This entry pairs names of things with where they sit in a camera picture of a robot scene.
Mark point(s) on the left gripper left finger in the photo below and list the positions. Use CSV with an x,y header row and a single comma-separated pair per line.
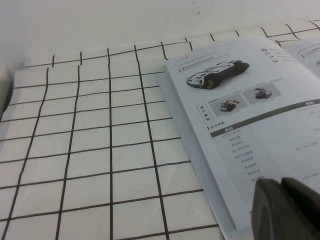
x,y
267,212

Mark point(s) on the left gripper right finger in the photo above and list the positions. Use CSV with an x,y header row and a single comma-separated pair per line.
x,y
305,205

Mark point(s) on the white product catalogue book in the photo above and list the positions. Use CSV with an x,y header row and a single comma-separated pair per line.
x,y
237,100

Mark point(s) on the white black-grid tablecloth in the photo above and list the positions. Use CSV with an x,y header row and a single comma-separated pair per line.
x,y
87,150

